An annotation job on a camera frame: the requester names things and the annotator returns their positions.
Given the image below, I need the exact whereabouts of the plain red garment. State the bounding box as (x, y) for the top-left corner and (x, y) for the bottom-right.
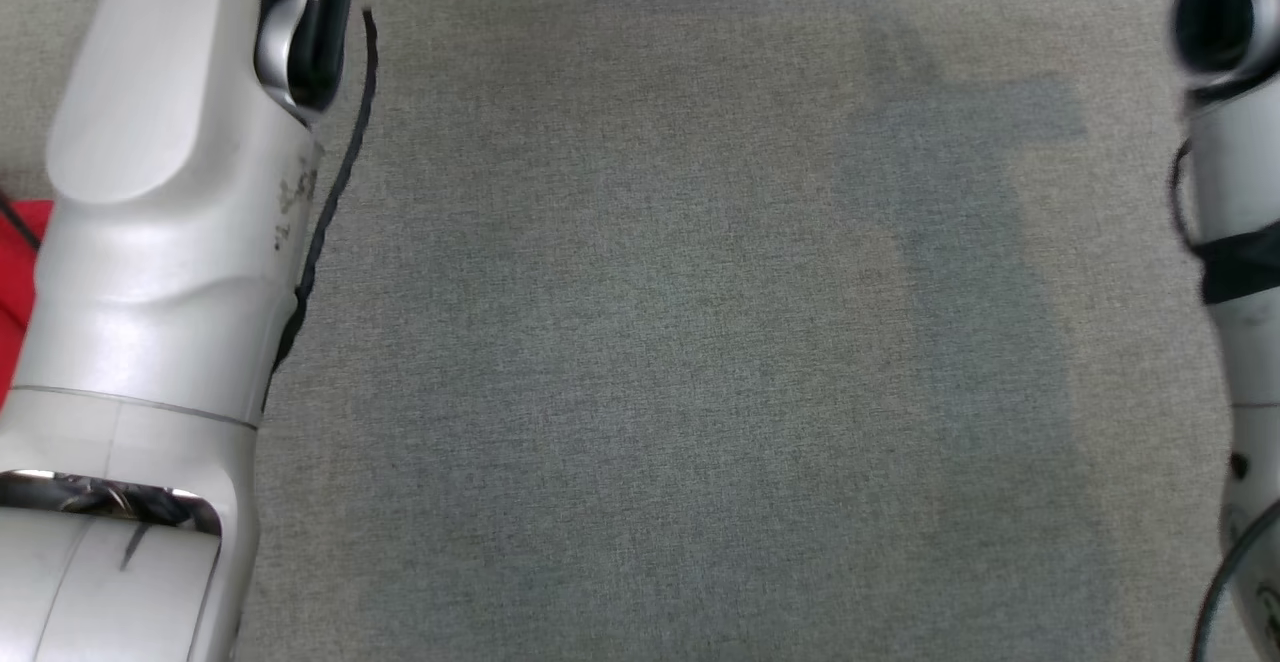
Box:
(0, 200), (56, 413)

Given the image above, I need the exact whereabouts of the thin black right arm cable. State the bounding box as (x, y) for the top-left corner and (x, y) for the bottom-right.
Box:
(1190, 497), (1280, 662)

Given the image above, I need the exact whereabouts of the black cable teal connector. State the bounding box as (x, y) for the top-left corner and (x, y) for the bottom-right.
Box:
(0, 192), (43, 248)

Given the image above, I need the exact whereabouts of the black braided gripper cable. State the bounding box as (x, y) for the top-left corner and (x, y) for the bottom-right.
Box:
(262, 7), (379, 413)

